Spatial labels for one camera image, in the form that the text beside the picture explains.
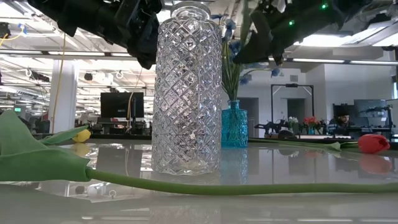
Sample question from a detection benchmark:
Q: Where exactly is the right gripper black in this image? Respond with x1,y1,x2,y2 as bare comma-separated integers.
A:
233,0,345,67

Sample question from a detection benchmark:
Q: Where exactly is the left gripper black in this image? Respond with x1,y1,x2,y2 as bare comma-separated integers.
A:
93,0,164,70

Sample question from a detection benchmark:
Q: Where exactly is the blue artificial flower bunch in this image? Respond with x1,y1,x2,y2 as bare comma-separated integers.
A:
210,14,282,102

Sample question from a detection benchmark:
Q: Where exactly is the blue glass vase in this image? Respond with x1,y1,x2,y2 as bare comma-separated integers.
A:
221,99,249,149

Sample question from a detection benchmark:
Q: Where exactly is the yellow artificial tulip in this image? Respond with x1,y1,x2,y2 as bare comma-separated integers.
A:
39,125,92,146

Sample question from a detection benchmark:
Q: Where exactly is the red artificial tulip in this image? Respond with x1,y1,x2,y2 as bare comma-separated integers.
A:
248,134,398,155
0,110,398,197

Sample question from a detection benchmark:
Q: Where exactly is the clear cut-glass vase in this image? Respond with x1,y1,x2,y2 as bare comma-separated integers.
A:
150,1,223,177

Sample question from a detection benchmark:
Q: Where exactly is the long ceiling light strip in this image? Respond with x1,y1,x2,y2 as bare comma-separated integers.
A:
0,49,137,58
269,57,398,66

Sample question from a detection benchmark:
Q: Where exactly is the black computer monitor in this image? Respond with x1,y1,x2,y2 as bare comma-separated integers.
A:
100,91,145,119

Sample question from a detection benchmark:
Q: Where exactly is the grey door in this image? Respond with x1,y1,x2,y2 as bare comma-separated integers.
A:
286,98,307,124
247,97,260,138

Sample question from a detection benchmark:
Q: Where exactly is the white flower bouquet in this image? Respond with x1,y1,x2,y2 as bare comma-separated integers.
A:
287,116,300,135

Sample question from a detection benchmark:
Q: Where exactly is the red flower bouquet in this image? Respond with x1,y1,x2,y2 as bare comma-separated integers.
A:
303,116,320,136

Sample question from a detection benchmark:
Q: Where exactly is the white pillar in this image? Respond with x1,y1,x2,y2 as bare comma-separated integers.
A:
49,59,79,134

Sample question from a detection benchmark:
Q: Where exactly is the person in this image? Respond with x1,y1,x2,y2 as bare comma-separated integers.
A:
326,105,353,135

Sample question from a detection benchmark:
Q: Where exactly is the wide dark monitor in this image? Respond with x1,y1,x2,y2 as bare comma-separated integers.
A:
353,98,393,128

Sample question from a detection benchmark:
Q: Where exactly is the black metal rig frame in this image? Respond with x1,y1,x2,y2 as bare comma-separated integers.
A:
270,83,315,125

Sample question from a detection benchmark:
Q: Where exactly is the hanging beige rope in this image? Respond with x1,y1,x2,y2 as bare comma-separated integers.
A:
126,91,135,133

